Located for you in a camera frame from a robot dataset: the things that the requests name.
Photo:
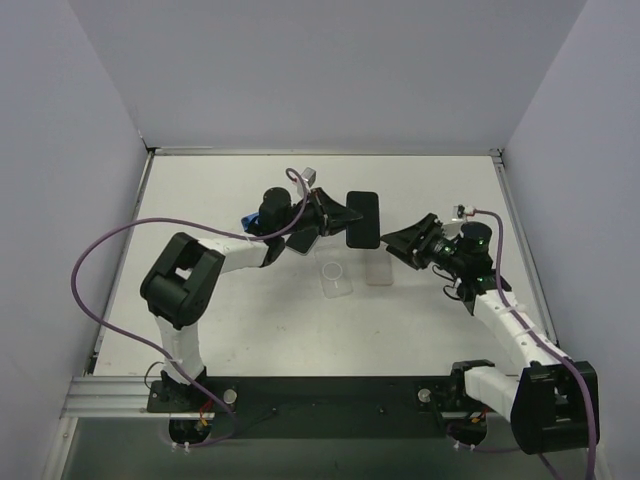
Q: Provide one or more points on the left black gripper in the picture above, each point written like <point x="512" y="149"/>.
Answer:
<point x="320" y="211"/>

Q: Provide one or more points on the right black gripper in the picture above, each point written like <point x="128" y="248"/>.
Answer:
<point x="426" y="240"/>

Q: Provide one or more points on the black phone from beige case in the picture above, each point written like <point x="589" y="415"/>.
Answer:
<point x="363" y="220"/>

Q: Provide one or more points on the beige phone case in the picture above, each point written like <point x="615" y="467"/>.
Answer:
<point x="378" y="268"/>

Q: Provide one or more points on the clear phone case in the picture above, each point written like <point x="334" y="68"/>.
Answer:
<point x="333" y="272"/>

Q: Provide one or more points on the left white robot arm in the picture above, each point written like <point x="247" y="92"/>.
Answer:
<point x="179" y="286"/>

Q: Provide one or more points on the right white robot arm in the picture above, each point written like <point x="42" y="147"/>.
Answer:
<point x="553" y="405"/>

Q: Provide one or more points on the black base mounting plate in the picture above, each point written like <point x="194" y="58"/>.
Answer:
<point x="310" y="408"/>

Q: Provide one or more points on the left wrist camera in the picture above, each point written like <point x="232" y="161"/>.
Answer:
<point x="309" y="176"/>

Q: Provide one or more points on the aluminium table frame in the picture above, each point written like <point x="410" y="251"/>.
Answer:
<point x="297" y="298"/>

